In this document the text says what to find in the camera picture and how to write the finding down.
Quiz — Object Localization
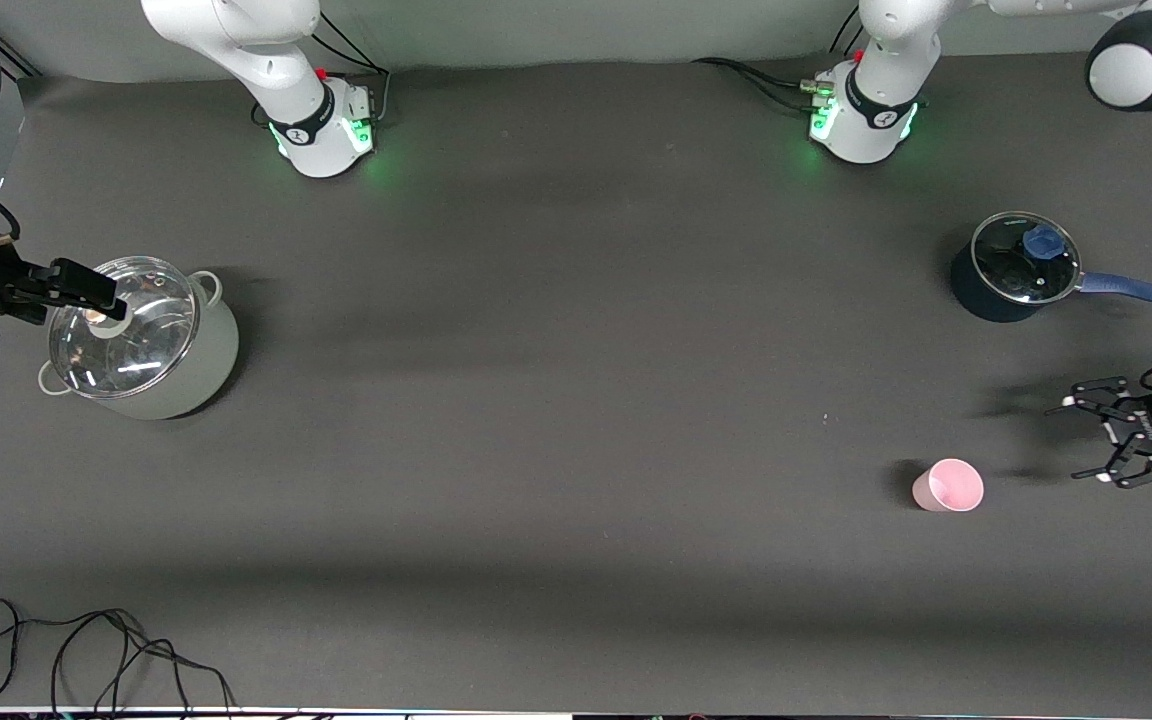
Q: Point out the thin black loose cable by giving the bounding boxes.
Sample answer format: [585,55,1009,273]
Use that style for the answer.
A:
[0,598,237,713]

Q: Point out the pink plastic cup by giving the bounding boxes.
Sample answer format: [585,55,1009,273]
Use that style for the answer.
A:
[912,459,985,514]

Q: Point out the dark grey table cloth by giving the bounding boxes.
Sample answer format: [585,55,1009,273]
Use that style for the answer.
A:
[0,40,1152,713]

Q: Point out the pale green cooking pot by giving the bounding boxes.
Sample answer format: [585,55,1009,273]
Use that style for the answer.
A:
[38,256,239,421]

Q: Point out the glass lid with blue knob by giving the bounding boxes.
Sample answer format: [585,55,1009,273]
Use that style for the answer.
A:
[971,211,1082,305]

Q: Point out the black right arm base cables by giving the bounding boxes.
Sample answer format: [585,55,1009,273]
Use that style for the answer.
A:
[311,10,393,127]

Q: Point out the aluminium frame rail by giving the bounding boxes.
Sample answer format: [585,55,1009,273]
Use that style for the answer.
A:
[0,30,42,81]

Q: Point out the dark blue saucepan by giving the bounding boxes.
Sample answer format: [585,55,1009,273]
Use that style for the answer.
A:
[950,210,1152,323]

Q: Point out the glass pot lid, beige knob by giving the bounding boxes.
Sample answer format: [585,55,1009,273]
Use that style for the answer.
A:
[48,257,199,399]

